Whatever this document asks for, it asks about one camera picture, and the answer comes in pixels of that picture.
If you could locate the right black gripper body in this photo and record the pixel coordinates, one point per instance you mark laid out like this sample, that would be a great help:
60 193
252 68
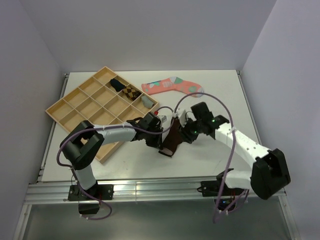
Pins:
191 129

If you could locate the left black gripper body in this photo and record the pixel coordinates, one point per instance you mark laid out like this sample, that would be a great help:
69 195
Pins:
152 140

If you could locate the brown striped sock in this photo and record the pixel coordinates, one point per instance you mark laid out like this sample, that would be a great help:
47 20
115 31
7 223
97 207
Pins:
172 140

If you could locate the grey sock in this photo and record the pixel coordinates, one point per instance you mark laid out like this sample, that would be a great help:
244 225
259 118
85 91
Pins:
147 103

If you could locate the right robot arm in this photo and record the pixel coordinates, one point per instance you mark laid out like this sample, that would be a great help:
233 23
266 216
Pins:
268 172

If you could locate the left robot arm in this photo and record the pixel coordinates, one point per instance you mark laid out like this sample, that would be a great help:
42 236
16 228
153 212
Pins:
81 146

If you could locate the pink patterned sock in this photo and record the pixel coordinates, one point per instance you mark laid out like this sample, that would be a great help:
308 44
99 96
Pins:
173 83

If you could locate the brown argyle rolled sock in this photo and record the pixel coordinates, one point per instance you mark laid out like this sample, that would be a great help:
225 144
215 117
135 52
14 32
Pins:
131 93

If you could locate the wooden compartment tray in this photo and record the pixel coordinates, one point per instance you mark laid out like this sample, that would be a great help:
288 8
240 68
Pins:
90 96

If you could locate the dark blue rolled sock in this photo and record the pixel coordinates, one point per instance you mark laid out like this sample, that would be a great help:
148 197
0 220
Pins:
117 85

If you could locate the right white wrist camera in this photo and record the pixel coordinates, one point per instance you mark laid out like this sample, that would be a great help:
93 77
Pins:
181 115

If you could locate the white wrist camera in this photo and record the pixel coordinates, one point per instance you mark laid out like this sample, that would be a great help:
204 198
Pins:
181 115
162 118

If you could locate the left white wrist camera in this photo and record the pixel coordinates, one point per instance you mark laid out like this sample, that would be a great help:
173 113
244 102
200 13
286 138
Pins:
162 118

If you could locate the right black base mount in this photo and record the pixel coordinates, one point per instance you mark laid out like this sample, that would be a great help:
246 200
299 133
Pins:
211 189

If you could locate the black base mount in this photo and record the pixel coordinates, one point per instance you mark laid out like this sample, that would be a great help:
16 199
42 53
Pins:
211 189
91 201

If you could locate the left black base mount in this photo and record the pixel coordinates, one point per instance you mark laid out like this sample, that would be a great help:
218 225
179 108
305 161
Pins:
91 201

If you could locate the aluminium frame rail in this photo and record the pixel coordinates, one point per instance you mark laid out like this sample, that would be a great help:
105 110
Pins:
130 190

